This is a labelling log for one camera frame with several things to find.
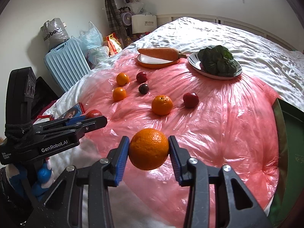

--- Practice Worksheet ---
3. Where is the red apple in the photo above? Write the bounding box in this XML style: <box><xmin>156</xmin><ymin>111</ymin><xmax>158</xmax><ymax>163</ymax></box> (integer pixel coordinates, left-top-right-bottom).
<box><xmin>183</xmin><ymin>93</ymin><xmax>200</xmax><ymax>109</ymax></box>
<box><xmin>85</xmin><ymin>109</ymin><xmax>102</xmax><ymax>119</ymax></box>

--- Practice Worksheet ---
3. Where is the small orange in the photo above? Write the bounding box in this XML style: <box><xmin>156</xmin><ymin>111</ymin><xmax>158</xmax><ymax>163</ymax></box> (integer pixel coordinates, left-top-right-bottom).
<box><xmin>116</xmin><ymin>73</ymin><xmax>130</xmax><ymax>86</ymax></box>
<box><xmin>112</xmin><ymin>87</ymin><xmax>127</xmax><ymax>102</ymax></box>

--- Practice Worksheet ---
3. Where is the large orange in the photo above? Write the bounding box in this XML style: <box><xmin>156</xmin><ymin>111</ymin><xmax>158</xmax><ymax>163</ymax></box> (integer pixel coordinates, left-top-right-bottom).
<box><xmin>128</xmin><ymin>128</ymin><xmax>169</xmax><ymax>171</ymax></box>
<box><xmin>151</xmin><ymin>95</ymin><xmax>173</xmax><ymax>116</ymax></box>

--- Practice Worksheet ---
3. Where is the dark purple plum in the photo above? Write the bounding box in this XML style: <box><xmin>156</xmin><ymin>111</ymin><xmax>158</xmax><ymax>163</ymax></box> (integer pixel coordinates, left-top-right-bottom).
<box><xmin>138</xmin><ymin>83</ymin><xmax>149</xmax><ymax>95</ymax></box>

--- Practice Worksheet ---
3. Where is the blue white gloved left hand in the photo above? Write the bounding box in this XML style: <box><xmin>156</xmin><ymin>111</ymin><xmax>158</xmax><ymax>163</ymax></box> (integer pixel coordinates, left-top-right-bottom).
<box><xmin>4</xmin><ymin>158</ymin><xmax>54</xmax><ymax>200</ymax></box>

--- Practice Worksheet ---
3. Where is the red picture box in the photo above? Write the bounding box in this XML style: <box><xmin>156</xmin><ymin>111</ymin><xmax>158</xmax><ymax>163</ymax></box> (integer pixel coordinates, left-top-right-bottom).
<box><xmin>33</xmin><ymin>103</ymin><xmax>84</xmax><ymax>124</ymax></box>

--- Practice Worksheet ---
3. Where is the green tray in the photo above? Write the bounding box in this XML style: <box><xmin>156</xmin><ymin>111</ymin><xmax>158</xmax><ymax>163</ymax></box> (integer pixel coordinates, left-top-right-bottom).
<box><xmin>268</xmin><ymin>98</ymin><xmax>303</xmax><ymax>227</ymax></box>

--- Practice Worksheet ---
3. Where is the light blue suitcase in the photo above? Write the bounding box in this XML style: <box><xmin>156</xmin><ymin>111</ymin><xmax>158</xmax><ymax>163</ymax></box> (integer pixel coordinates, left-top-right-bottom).
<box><xmin>44</xmin><ymin>37</ymin><xmax>90</xmax><ymax>92</ymax></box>

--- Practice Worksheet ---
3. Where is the pink plastic sheet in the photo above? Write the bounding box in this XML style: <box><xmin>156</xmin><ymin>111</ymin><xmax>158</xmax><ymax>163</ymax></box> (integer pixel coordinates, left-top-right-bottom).
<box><xmin>78</xmin><ymin>52</ymin><xmax>281</xmax><ymax>228</ymax></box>

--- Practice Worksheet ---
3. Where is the clear blue plastic bag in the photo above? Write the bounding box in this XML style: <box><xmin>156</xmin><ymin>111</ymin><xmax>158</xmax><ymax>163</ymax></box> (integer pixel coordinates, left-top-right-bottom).
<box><xmin>73</xmin><ymin>22</ymin><xmax>109</xmax><ymax>69</ymax></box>

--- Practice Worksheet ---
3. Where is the red yellow snack bag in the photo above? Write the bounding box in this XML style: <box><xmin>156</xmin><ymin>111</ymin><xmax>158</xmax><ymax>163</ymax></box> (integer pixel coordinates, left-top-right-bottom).
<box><xmin>103</xmin><ymin>33</ymin><xmax>123</xmax><ymax>56</ymax></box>

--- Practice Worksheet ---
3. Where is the grey plastic bag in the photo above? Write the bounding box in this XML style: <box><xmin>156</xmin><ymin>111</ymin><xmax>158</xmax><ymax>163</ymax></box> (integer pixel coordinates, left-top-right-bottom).
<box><xmin>40</xmin><ymin>18</ymin><xmax>70</xmax><ymax>52</ymax></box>

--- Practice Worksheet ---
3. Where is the plaid hanging cloth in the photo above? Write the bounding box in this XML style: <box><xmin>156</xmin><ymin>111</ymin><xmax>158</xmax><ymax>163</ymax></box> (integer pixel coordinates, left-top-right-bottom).
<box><xmin>105</xmin><ymin>0</ymin><xmax>128</xmax><ymax>48</ymax></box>

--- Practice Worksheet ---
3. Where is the carrot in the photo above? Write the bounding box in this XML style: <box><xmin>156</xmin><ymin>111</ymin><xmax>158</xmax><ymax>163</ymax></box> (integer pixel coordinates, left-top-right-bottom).
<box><xmin>138</xmin><ymin>47</ymin><xmax>187</xmax><ymax>61</ymax></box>

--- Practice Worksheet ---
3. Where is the small pink fan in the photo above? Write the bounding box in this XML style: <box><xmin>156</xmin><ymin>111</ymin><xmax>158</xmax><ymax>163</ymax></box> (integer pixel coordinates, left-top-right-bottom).
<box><xmin>120</xmin><ymin>12</ymin><xmax>132</xmax><ymax>26</ymax></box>

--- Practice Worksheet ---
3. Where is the white cardboard box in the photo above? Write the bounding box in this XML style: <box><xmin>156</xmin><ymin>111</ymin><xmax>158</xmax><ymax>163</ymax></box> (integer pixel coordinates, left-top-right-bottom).
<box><xmin>131</xmin><ymin>14</ymin><xmax>157</xmax><ymax>34</ymax></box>

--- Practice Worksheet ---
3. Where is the black rimmed oval plate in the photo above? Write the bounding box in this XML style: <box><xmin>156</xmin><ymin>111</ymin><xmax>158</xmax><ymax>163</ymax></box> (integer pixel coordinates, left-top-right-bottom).
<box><xmin>188</xmin><ymin>52</ymin><xmax>242</xmax><ymax>80</ymax></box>

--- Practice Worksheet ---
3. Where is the green leafy vegetable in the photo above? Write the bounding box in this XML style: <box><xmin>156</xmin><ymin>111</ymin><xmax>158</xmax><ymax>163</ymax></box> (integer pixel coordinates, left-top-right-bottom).
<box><xmin>198</xmin><ymin>45</ymin><xmax>237</xmax><ymax>77</ymax></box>

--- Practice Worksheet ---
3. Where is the white bed quilt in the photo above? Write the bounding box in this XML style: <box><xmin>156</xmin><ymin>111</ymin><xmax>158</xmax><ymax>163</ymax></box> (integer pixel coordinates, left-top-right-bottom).
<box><xmin>35</xmin><ymin>16</ymin><xmax>304</xmax><ymax>228</ymax></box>

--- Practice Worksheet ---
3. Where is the black camera box left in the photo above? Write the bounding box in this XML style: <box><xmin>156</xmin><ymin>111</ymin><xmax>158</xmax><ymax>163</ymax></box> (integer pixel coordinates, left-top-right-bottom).
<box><xmin>6</xmin><ymin>67</ymin><xmax>36</xmax><ymax>125</ymax></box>

